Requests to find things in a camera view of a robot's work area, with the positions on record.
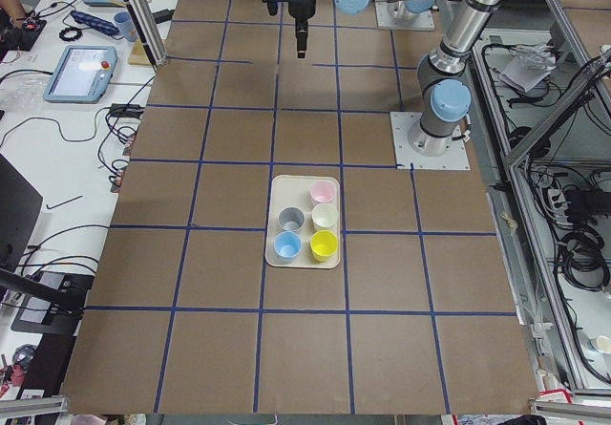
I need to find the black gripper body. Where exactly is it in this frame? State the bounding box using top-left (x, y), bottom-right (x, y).
top-left (295, 19), bottom-right (308, 53)

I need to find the pink plastic cup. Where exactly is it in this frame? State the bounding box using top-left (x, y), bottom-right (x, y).
top-left (309, 180), bottom-right (337, 205)

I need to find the cream plastic cup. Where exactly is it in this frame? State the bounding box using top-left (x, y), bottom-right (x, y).
top-left (311, 203), bottom-right (339, 232)

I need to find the grey plastic cup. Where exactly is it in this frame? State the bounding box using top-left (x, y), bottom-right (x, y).
top-left (278, 206), bottom-right (306, 233)

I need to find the blue cup on desk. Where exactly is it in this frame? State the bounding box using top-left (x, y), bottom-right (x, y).
top-left (114, 11), bottom-right (137, 43)

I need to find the yellow plastic cup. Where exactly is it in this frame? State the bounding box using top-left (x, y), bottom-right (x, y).
top-left (309, 230), bottom-right (339, 263)

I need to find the blue plastic cup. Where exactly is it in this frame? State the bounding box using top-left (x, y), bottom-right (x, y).
top-left (273, 231), bottom-right (302, 264)

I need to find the black power adapter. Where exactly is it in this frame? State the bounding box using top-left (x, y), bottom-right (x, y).
top-left (153, 9), bottom-right (175, 24)

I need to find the wooden mug tree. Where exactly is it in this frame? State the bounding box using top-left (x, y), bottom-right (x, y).
top-left (109, 0), bottom-right (151, 66)

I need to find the cream plastic tray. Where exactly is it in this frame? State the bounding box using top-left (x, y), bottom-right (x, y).
top-left (265, 175), bottom-right (341, 269)

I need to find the blue plaid pencil case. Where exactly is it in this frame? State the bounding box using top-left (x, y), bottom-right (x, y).
top-left (70, 11), bottom-right (119, 36)

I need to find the blue teach pendant near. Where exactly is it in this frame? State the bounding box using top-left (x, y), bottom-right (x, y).
top-left (43, 45), bottom-right (117, 103)

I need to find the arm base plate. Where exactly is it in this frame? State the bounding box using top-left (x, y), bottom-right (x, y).
top-left (375, 0), bottom-right (435, 32)
top-left (390, 112), bottom-right (471, 171)

